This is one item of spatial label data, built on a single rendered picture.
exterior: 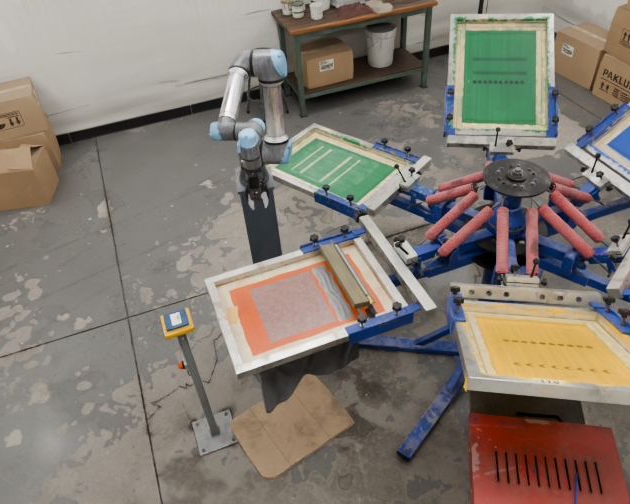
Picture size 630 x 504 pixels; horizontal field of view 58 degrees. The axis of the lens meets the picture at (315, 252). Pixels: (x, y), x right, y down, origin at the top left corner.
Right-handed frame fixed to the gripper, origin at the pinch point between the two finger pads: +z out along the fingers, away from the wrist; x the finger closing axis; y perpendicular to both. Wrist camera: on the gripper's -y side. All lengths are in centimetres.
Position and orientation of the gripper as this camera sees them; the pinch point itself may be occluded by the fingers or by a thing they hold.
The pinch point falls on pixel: (259, 207)
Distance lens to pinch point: 244.8
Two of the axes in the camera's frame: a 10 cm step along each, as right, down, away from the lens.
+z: 0.6, 7.4, 6.7
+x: -9.8, 1.6, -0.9
